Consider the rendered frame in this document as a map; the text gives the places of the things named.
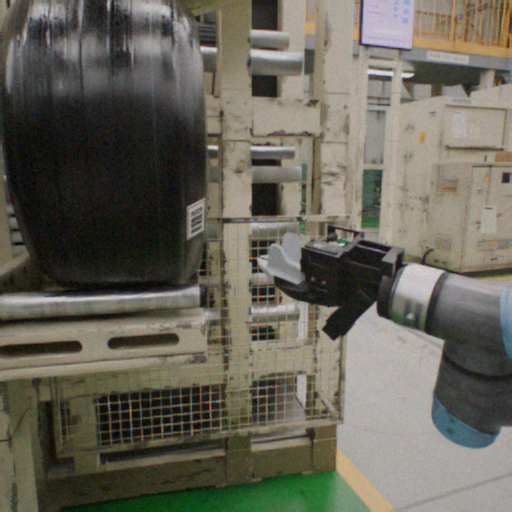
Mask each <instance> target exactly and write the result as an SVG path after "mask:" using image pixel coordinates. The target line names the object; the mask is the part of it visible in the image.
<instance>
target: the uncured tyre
mask: <svg viewBox="0 0 512 512"><path fill-rule="evenodd" d="M0 135H1V145H2V153H3V161H4V168H5V175H6V180H7V185H8V191H9V196H10V200H12V205H13V209H14V213H15V217H16V221H17V225H18V228H19V231H20V234H21V237H22V240H23V243H25V245H26V247H27V250H28V253H29V255H30V257H31V259H32V260H33V262H34V263H35V265H36V266H37V267H38V268H40V270H41V271H42V272H43V273H44V274H45V275H47V276H48V277H49V278H50V279H52V280H53V281H55V282H56V283H58V284H59V285H60V287H61V288H63V289H64V290H87V289H108V288H130V287H152V285H173V284H183V283H184V282H186V281H187V280H188V279H189V278H190V277H191V276H192V275H193V274H194V273H195V272H196V271H197V270H198V268H199V267H200V265H201V260H202V253H204V244H205V236H206V227H207V213H208V183H209V151H208V114H207V94H205V80H204V70H203V61H202V54H201V46H200V40H199V32H198V26H197V20H196V17H195V15H194V13H193V12H191V11H190V10H189V9H188V7H187V6H186V5H185V4H184V3H183V1H182V0H15V1H14V2H13V3H12V4H11V7H9V8H8V10H7V12H6V14H5V17H4V20H3V24H2V29H1V34H0ZM202 199H206V209H205V230H204V231H201V232H199V234H198V235H196V236H194V237H193V238H191V239H189V240H187V207H189V206H191V205H193V204H195V203H196V202H198V201H200V200H202Z"/></svg>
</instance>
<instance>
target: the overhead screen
mask: <svg viewBox="0 0 512 512"><path fill-rule="evenodd" d="M414 15H415V0H360V21H359V46H366V47H376V48H384V49H394V50H402V51H411V50H412V48H413V32H414Z"/></svg>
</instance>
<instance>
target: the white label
mask: <svg viewBox="0 0 512 512"><path fill-rule="evenodd" d="M205 209H206V199H202V200H200V201H198V202H196V203H195V204H193V205H191V206H189V207H187V240H189V239H191V238H193V237H194V236H196V235H198V234H199V232H201V231H204V230H205Z"/></svg>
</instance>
